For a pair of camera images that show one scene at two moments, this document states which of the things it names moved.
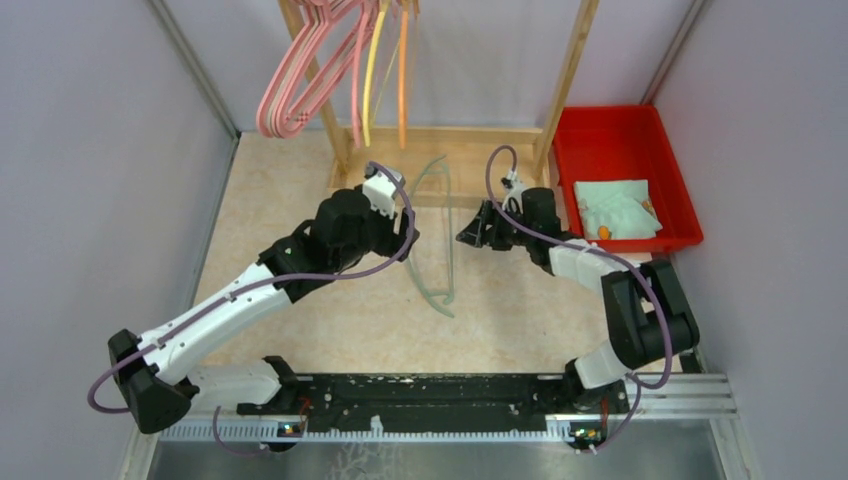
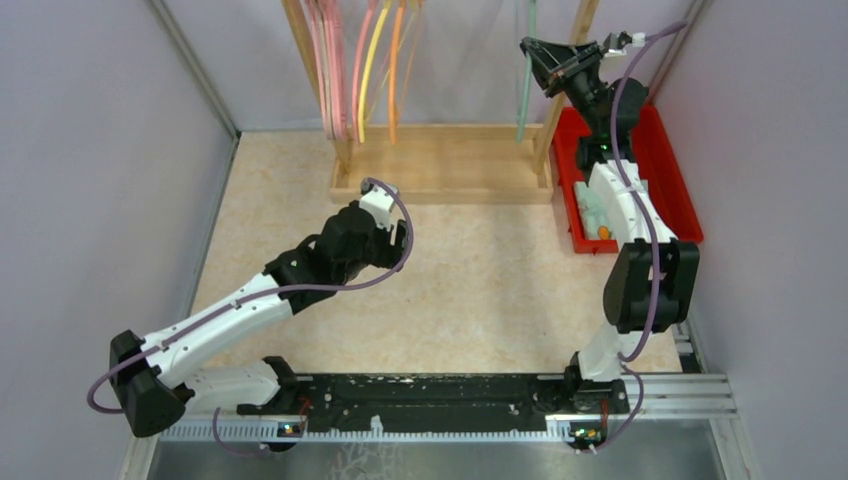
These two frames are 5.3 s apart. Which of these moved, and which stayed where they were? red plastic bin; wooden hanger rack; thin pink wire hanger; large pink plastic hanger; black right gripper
Moved: black right gripper; large pink plastic hanger
Stayed: wooden hanger rack; red plastic bin; thin pink wire hanger
